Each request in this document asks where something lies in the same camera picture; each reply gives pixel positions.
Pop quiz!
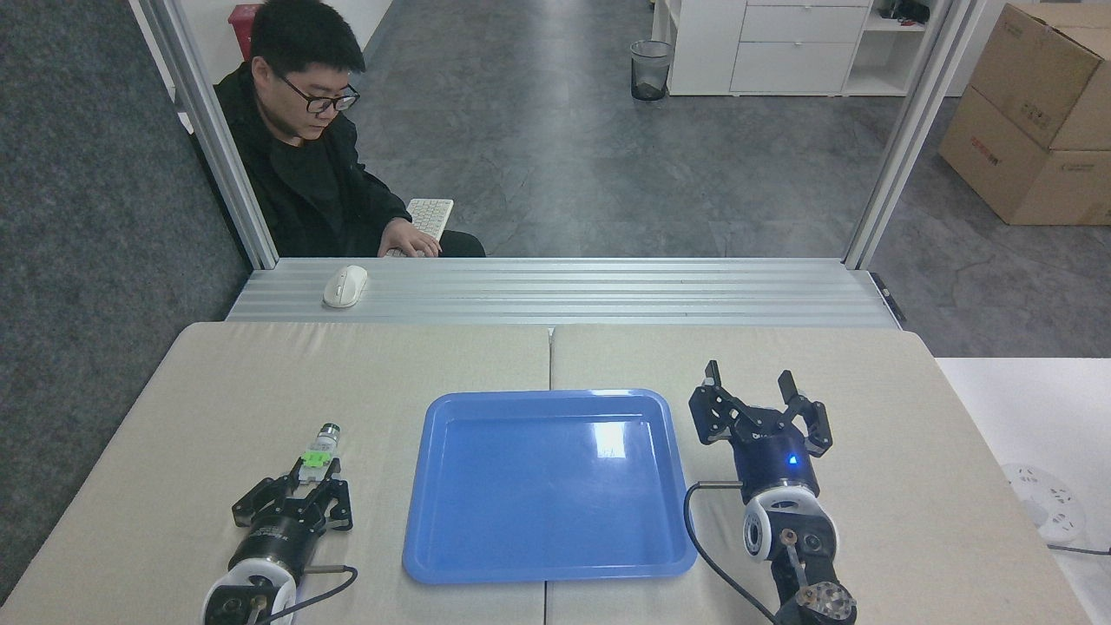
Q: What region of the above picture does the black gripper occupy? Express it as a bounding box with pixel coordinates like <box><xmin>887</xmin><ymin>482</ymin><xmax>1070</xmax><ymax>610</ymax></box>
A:
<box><xmin>688</xmin><ymin>360</ymin><xmax>833</xmax><ymax>503</ymax></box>
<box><xmin>227</xmin><ymin>457</ymin><xmax>355</xmax><ymax>570</ymax></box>

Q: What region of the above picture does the blue plastic tray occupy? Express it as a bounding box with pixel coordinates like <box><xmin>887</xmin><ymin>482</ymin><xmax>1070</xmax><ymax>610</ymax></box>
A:
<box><xmin>402</xmin><ymin>389</ymin><xmax>698</xmax><ymax>585</ymax></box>

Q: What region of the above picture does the person's left hand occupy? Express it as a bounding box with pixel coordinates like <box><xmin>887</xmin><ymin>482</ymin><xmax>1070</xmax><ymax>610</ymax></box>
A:
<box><xmin>378</xmin><ymin>218</ymin><xmax>444</xmax><ymax>260</ymax></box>

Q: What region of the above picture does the beige table mat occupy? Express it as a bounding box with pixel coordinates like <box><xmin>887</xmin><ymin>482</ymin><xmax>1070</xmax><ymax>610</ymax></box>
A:
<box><xmin>544</xmin><ymin>324</ymin><xmax>1094</xmax><ymax>625</ymax></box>
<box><xmin>0</xmin><ymin>322</ymin><xmax>553</xmax><ymax>625</ymax></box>

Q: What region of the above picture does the white computer mouse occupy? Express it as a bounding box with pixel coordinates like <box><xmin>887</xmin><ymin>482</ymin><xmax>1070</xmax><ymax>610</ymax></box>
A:
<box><xmin>323</xmin><ymin>265</ymin><xmax>369</xmax><ymax>309</ymax></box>

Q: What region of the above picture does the ribbed aluminium platform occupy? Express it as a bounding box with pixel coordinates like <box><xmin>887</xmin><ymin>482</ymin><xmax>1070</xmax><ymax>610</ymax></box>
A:
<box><xmin>225</xmin><ymin>257</ymin><xmax>900</xmax><ymax>330</ymax></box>

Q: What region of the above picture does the white side table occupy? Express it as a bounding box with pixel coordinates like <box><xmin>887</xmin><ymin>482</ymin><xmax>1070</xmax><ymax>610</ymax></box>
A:
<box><xmin>935</xmin><ymin>357</ymin><xmax>1111</xmax><ymax>625</ymax></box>

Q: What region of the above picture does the white round power strip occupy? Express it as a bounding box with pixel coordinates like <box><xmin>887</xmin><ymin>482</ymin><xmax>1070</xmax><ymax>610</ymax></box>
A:
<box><xmin>1000</xmin><ymin>463</ymin><xmax>1087</xmax><ymax>547</ymax></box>

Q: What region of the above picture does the white keyboard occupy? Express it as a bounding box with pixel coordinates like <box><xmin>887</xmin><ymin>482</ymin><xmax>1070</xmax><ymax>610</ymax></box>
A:
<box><xmin>385</xmin><ymin>198</ymin><xmax>455</xmax><ymax>259</ymax></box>

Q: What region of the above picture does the seated person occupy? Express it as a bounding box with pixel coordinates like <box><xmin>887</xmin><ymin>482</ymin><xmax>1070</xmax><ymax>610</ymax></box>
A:
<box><xmin>213</xmin><ymin>0</ymin><xmax>487</xmax><ymax>260</ymax></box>

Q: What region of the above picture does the large cardboard box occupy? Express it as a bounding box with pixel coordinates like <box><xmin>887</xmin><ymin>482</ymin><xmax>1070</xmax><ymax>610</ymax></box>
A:
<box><xmin>970</xmin><ymin>3</ymin><xmax>1111</xmax><ymax>153</ymax></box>
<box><xmin>938</xmin><ymin>85</ymin><xmax>1111</xmax><ymax>227</ymax></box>

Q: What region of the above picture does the black mesh waste bin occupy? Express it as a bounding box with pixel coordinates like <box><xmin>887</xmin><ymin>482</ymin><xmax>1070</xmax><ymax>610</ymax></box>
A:
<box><xmin>630</xmin><ymin>40</ymin><xmax>674</xmax><ymax>102</ymax></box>

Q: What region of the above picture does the white drawer cabinet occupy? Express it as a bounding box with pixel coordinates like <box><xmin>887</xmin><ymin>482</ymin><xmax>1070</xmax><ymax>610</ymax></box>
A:
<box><xmin>651</xmin><ymin>0</ymin><xmax>935</xmax><ymax>97</ymax></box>

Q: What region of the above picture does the black platform end bracket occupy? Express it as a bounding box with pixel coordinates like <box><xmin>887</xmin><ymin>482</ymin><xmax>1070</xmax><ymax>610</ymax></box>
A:
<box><xmin>868</xmin><ymin>271</ymin><xmax>909</xmax><ymax>327</ymax></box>

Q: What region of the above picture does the silver aluminium post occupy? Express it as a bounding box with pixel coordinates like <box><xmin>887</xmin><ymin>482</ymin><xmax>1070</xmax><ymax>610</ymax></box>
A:
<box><xmin>843</xmin><ymin>0</ymin><xmax>987</xmax><ymax>271</ymax></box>
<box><xmin>130</xmin><ymin>0</ymin><xmax>279</xmax><ymax>271</ymax></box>

